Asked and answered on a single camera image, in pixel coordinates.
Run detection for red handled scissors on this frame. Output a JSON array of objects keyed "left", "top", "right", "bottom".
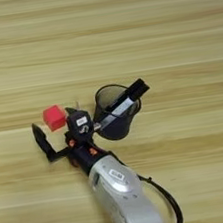
[{"left": 59, "top": 100, "right": 89, "bottom": 168}]

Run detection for black marker white label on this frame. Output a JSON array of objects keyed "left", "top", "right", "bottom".
[{"left": 88, "top": 83, "right": 156, "bottom": 132}]

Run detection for black mesh pen cup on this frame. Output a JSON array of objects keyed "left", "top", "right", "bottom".
[{"left": 88, "top": 79, "right": 147, "bottom": 144}]

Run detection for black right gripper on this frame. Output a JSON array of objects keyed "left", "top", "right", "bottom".
[{"left": 29, "top": 101, "right": 113, "bottom": 183}]

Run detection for red cube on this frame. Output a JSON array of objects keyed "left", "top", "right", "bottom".
[{"left": 41, "top": 103, "right": 69, "bottom": 133}]

